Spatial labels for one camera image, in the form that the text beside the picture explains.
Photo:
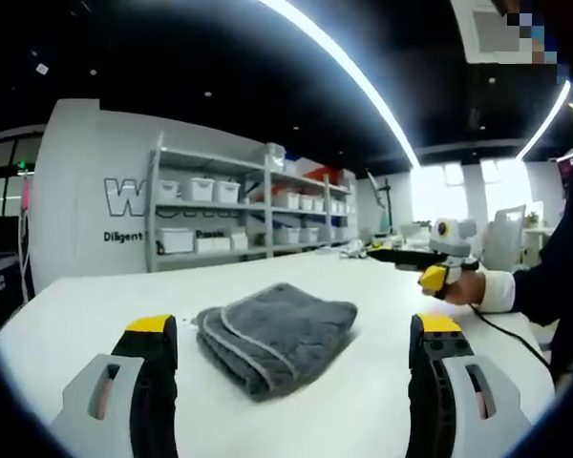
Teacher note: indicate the grey towel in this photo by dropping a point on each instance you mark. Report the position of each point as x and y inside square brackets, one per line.
[277, 334]

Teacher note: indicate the person's right hand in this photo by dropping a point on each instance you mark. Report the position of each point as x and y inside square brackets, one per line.
[465, 290]

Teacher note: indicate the small items on far table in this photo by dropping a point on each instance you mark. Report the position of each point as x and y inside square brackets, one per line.
[363, 249]

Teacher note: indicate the white chair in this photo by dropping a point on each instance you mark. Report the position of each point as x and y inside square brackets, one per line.
[506, 238]

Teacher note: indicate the black floor stand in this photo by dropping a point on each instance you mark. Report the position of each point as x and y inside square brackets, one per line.
[384, 205]

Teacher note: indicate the grey metal shelving unit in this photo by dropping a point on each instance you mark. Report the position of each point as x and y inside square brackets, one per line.
[267, 210]

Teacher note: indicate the short ceiling light strip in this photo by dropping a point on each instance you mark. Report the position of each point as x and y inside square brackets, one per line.
[546, 119]

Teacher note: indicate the rows of white storage bins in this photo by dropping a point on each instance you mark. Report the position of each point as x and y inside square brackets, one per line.
[248, 210]

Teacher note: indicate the dark cabinet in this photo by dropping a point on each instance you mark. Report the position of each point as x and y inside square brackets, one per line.
[0, 286]

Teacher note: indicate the long ceiling light strip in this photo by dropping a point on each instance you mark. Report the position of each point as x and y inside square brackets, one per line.
[348, 62]

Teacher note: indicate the ceiling air conditioner vent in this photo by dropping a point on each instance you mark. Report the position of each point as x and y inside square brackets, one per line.
[487, 33]

